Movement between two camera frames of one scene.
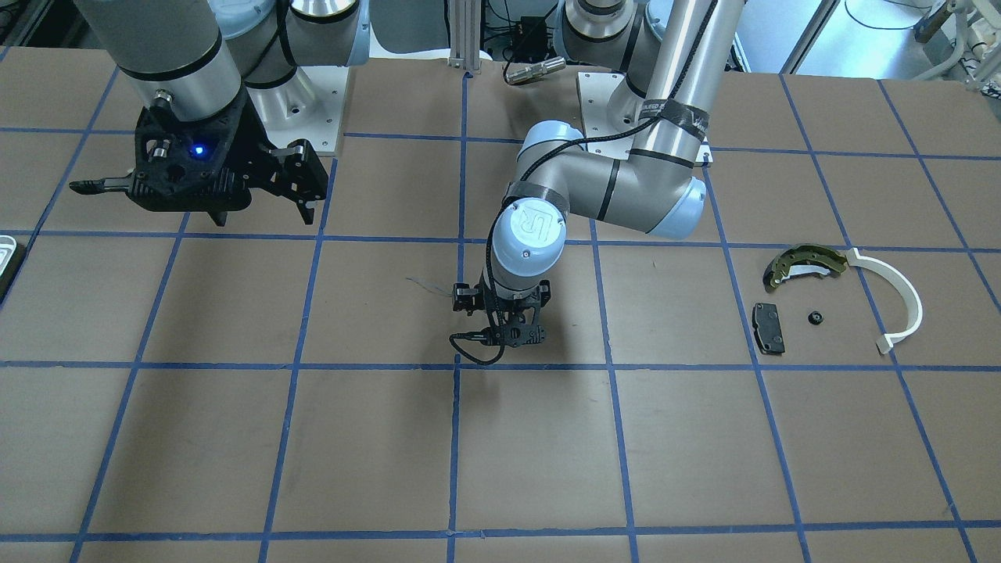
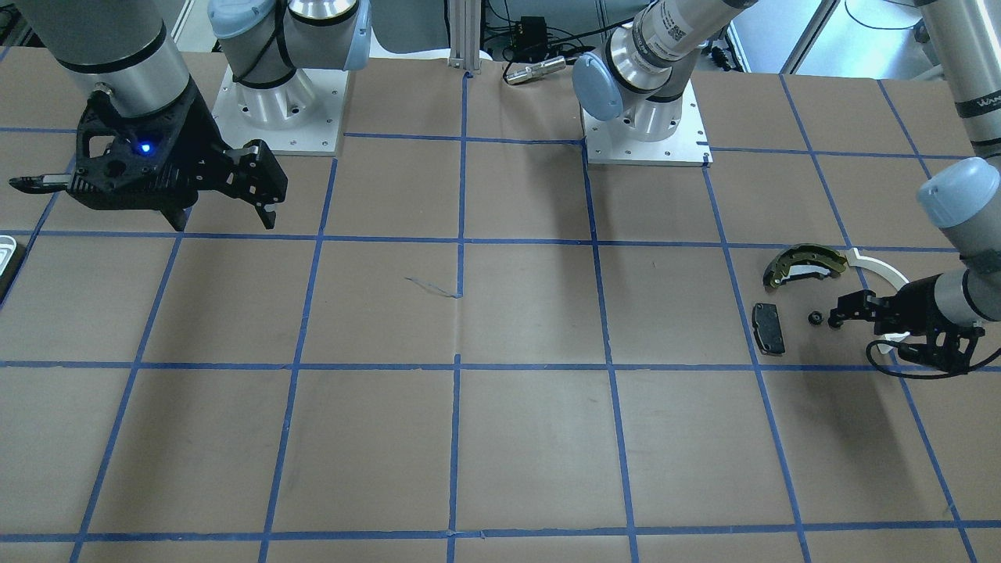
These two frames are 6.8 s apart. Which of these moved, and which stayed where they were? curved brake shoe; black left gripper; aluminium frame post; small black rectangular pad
Moved: black left gripper
Stayed: curved brake shoe; small black rectangular pad; aluminium frame post
